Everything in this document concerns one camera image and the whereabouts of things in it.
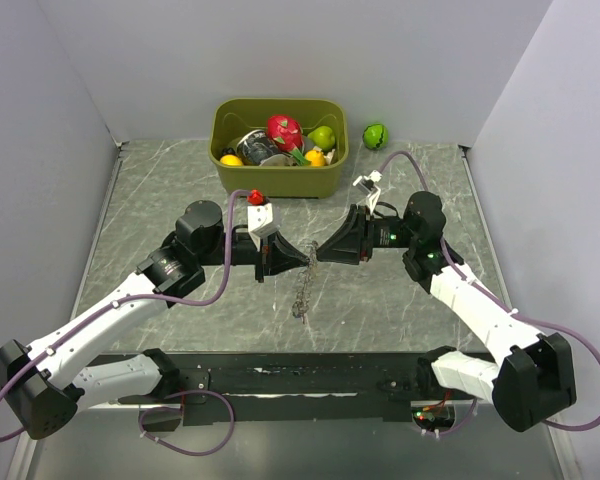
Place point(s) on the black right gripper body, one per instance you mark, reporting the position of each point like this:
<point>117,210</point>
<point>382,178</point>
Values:
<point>382,233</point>

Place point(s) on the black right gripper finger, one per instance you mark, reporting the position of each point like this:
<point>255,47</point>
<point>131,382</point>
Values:
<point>342,248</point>
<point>353,228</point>

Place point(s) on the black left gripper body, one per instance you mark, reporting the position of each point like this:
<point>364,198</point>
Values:
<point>243,252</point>

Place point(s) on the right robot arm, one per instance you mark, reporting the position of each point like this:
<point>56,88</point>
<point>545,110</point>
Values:
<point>530,376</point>

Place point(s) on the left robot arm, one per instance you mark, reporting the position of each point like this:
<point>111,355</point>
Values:
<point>47,382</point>

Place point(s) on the yellow lemon toy right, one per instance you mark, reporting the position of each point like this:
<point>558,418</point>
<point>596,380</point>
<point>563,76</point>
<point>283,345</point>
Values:
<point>315,158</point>

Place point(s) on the yellow lemon toy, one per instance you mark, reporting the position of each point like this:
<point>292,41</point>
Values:
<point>315,158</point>
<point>231,160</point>

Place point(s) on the green watermelon toy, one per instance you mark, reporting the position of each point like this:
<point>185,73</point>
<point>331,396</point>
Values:
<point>375,136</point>

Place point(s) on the green pear toy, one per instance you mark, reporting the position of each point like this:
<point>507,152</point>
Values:
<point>323,137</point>

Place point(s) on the yellow lemon toy left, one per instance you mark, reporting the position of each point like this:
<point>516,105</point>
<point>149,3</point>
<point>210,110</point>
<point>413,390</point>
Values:
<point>231,160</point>

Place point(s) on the red dragon fruit toy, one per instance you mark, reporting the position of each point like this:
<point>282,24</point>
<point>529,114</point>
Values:
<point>285,132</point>

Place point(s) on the olive green plastic bin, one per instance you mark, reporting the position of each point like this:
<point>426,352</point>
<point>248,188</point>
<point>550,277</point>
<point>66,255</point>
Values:
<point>236,117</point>

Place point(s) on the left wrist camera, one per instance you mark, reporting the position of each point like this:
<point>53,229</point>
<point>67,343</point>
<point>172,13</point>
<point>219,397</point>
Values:
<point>262,222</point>

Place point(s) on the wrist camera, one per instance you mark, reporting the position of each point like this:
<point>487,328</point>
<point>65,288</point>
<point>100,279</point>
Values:
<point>262,222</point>
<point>369,185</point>

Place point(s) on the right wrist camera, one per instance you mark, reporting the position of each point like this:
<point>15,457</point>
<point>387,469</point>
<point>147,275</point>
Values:
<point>369,185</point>

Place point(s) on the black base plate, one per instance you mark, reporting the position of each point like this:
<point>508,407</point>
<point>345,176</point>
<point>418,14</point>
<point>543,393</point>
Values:
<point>300,386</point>

